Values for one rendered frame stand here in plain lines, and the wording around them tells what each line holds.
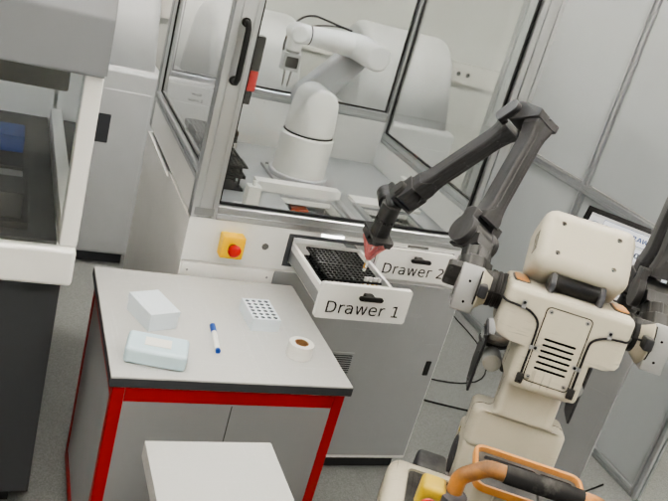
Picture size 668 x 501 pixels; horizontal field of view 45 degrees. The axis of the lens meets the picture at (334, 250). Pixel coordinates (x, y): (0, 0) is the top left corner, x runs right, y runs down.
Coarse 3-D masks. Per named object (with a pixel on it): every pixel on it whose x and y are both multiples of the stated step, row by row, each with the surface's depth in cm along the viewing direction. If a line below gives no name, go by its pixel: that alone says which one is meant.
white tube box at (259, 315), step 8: (240, 304) 235; (248, 304) 231; (256, 304) 233; (264, 304) 234; (248, 312) 228; (256, 312) 228; (264, 312) 229; (272, 312) 231; (248, 320) 228; (256, 320) 224; (264, 320) 225; (272, 320) 226; (280, 320) 227; (256, 328) 226; (264, 328) 227; (272, 328) 228
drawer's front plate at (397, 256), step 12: (384, 252) 267; (396, 252) 269; (408, 252) 270; (420, 252) 272; (432, 252) 274; (396, 264) 271; (408, 264) 272; (420, 264) 274; (432, 264) 276; (444, 264) 277; (384, 276) 271; (396, 276) 273; (408, 276) 274; (432, 276) 278
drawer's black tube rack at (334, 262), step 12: (312, 252) 254; (324, 252) 256; (336, 252) 259; (348, 252) 262; (312, 264) 252; (324, 264) 246; (336, 264) 249; (348, 264) 252; (360, 264) 255; (324, 276) 245; (348, 276) 244; (360, 276) 245; (372, 276) 248
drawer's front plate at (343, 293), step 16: (320, 288) 228; (336, 288) 229; (352, 288) 230; (368, 288) 232; (384, 288) 234; (400, 288) 237; (320, 304) 229; (352, 304) 233; (368, 304) 234; (384, 304) 236; (400, 304) 238; (368, 320) 237; (384, 320) 239; (400, 320) 241
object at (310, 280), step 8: (296, 248) 255; (304, 248) 261; (320, 248) 262; (328, 248) 263; (336, 248) 264; (344, 248) 266; (296, 256) 253; (360, 256) 267; (296, 264) 251; (304, 264) 246; (368, 264) 261; (296, 272) 251; (304, 272) 245; (312, 272) 240; (376, 272) 255; (304, 280) 244; (312, 280) 239; (320, 280) 236; (384, 280) 249; (312, 288) 237; (312, 296) 237
